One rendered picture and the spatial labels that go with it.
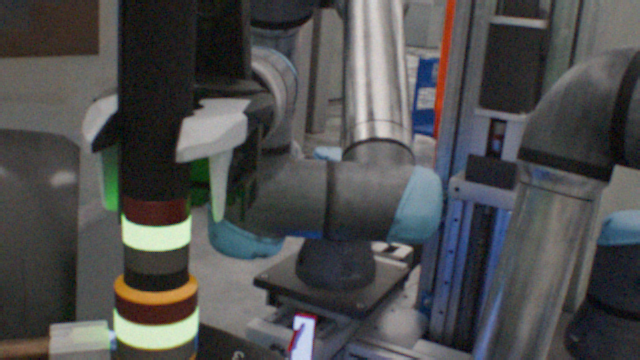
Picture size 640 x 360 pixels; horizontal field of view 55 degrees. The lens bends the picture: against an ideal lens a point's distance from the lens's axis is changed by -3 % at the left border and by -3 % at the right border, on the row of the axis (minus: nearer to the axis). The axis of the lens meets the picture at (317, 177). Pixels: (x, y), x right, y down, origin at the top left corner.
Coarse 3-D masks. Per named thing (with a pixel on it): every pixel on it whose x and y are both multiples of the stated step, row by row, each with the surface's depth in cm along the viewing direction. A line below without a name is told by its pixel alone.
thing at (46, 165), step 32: (0, 128) 44; (0, 160) 42; (32, 160) 43; (64, 160) 44; (0, 192) 40; (32, 192) 41; (64, 192) 43; (0, 224) 39; (32, 224) 40; (64, 224) 41; (0, 256) 38; (32, 256) 39; (64, 256) 40; (0, 288) 37; (32, 288) 38; (64, 288) 38; (0, 320) 36; (32, 320) 37; (64, 320) 37
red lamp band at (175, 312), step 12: (120, 300) 32; (192, 300) 32; (120, 312) 32; (132, 312) 31; (144, 312) 31; (156, 312) 31; (168, 312) 31; (180, 312) 32; (192, 312) 33; (156, 324) 31
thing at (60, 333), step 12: (60, 324) 33; (72, 324) 33; (84, 324) 33; (96, 324) 34; (60, 336) 32; (60, 348) 31; (72, 348) 31; (84, 348) 31; (96, 348) 31; (108, 348) 32
